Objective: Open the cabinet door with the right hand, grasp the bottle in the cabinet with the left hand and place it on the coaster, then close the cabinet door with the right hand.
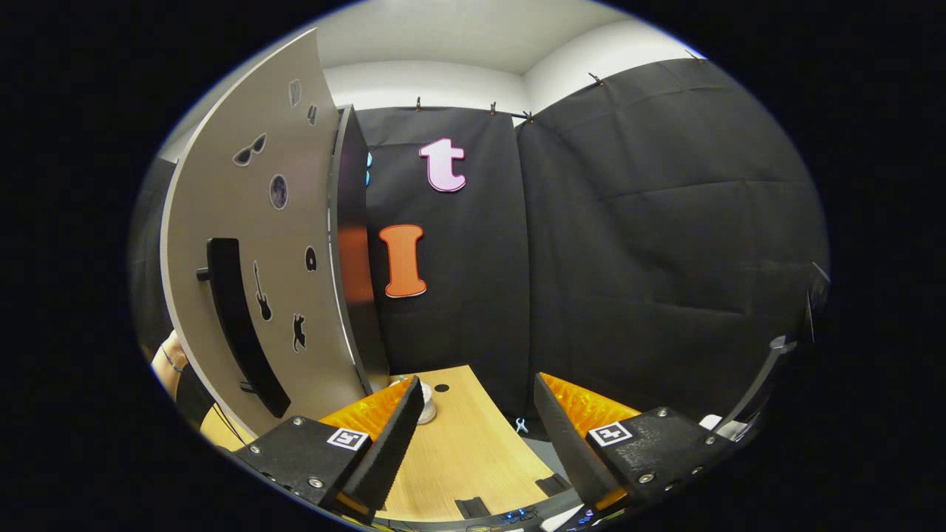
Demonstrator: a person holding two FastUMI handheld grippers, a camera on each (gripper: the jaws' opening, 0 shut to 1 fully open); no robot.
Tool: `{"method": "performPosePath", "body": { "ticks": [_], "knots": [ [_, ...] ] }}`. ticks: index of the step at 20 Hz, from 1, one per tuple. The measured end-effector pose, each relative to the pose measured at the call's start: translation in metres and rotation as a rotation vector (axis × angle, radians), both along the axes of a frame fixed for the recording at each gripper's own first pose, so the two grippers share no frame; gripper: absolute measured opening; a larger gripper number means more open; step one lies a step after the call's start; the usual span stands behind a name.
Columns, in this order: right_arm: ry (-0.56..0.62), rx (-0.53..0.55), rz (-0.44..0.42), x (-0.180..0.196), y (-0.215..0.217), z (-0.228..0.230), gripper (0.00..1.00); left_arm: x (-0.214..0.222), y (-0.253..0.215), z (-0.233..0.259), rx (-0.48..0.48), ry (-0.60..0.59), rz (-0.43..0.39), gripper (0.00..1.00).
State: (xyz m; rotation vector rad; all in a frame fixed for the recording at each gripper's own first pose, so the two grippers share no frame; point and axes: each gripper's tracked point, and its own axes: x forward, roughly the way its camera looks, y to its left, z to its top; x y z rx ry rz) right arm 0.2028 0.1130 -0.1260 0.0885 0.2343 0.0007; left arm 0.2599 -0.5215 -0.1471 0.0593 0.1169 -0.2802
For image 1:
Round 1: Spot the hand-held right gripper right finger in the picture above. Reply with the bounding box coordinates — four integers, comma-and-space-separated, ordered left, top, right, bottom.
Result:
533, 371, 755, 512

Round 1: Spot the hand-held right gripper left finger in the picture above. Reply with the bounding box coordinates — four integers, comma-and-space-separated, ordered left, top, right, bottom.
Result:
232, 375, 427, 522

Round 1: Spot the black cabinet door handle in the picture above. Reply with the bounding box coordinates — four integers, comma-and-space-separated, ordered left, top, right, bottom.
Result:
195, 237, 292, 420

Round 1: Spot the dark grey cabinet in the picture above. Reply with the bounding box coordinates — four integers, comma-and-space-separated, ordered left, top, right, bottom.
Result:
328, 104, 391, 395

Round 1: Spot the beige cabinet door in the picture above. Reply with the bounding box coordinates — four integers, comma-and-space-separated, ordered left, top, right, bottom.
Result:
159, 28, 375, 439

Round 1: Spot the white round lid with knob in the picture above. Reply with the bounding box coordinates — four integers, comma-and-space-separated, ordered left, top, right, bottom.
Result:
389, 375, 438, 426

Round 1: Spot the dark device with blue lights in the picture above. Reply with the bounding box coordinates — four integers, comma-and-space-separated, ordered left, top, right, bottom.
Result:
494, 505, 593, 530

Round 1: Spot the black backdrop cloth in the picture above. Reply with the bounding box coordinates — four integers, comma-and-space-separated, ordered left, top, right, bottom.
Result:
129, 58, 831, 444

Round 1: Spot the grey metal stand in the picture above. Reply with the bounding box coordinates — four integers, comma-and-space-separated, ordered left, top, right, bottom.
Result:
712, 262, 833, 441

